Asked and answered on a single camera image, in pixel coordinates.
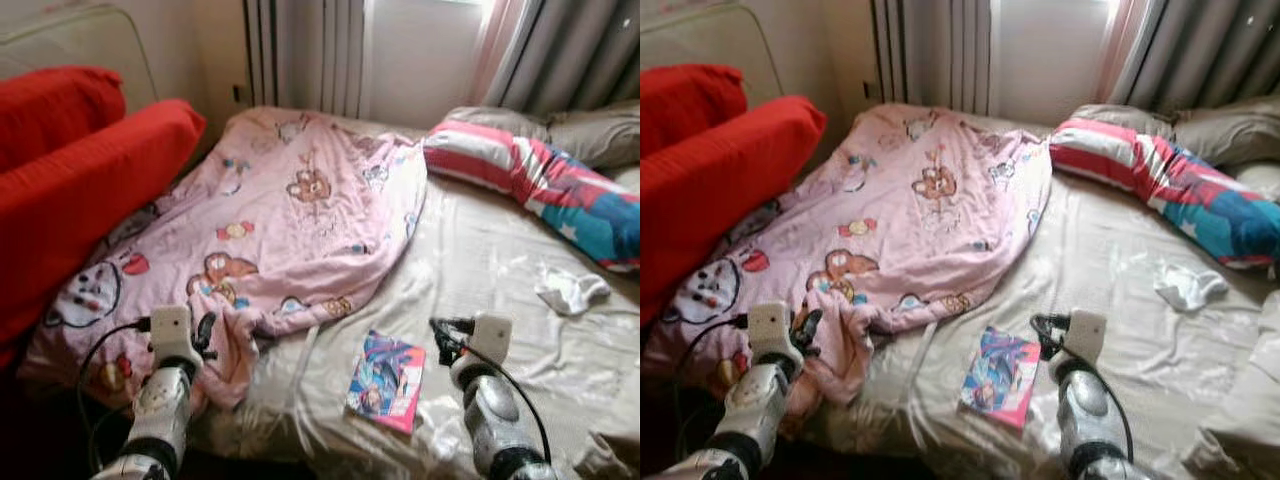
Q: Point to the grey pleated curtain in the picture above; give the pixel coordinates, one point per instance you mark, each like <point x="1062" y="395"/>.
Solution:
<point x="575" y="50"/>
<point x="930" y="55"/>
<point x="305" y="55"/>
<point x="1210" y="50"/>

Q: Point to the beige folded duvet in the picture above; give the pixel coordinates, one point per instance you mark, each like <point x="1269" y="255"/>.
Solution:
<point x="1245" y="400"/>

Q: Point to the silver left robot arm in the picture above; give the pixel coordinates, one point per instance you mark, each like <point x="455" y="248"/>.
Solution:
<point x="160" y="410"/>
<point x="752" y="412"/>

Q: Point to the colourful cartoon book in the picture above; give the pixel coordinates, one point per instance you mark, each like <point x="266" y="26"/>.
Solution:
<point x="1000" y="378"/>
<point x="385" y="382"/>

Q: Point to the bed with beige sheet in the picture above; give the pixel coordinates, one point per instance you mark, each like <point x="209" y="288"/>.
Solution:
<point x="490" y="290"/>
<point x="1100" y="290"/>

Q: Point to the bright window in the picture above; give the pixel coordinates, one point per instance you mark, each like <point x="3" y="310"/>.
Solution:
<point x="425" y="60"/>
<point x="1050" y="55"/>

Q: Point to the large beige pillow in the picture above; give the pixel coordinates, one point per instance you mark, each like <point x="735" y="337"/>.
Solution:
<point x="1230" y="130"/>
<point x="600" y="135"/>

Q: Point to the white sock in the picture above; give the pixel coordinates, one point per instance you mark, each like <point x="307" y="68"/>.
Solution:
<point x="572" y="292"/>
<point x="1190" y="288"/>

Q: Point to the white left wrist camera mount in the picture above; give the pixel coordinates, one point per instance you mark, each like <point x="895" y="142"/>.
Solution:
<point x="172" y="330"/>
<point x="772" y="328"/>

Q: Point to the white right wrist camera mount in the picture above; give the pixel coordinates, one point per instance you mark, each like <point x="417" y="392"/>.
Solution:
<point x="492" y="338"/>
<point x="1086" y="335"/>

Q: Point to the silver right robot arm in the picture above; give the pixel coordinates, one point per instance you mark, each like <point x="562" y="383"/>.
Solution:
<point x="495" y="415"/>
<point x="1085" y="420"/>

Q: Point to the long red cushion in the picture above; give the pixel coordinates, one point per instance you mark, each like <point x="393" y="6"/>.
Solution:
<point x="90" y="190"/>
<point x="720" y="180"/>

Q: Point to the pink sheer curtain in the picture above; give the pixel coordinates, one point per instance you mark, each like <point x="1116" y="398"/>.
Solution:
<point x="1120" y="45"/>
<point x="495" y="50"/>

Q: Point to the pink cartoon bear blanket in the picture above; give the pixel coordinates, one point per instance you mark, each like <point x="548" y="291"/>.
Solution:
<point x="290" y="230"/>
<point x="920" y="225"/>

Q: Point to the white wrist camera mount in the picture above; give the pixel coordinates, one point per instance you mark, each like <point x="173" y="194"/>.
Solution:
<point x="172" y="330"/>
<point x="772" y="328"/>
<point x="1086" y="335"/>
<point x="492" y="338"/>

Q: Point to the thick red cushion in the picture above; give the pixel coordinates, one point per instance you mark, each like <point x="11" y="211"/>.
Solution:
<point x="685" y="100"/>
<point x="50" y="110"/>

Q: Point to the pink striped blue pillow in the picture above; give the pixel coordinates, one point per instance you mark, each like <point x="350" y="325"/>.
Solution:
<point x="540" y="185"/>
<point x="1170" y="180"/>

